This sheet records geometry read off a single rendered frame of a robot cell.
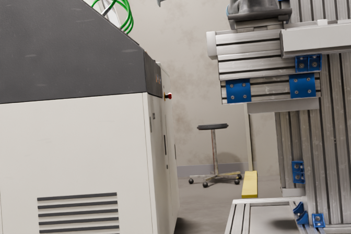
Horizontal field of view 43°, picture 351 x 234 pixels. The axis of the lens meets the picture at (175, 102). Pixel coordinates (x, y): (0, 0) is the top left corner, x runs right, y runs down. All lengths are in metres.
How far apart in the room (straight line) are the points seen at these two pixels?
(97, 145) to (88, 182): 0.14
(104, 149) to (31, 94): 0.34
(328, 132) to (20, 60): 1.21
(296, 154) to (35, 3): 1.18
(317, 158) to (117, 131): 0.78
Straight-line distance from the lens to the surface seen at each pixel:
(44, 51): 1.75
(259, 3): 1.67
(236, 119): 4.86
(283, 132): 1.88
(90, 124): 1.69
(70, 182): 1.73
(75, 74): 1.71
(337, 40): 1.55
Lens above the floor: 0.71
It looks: 1 degrees up
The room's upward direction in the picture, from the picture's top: 4 degrees counter-clockwise
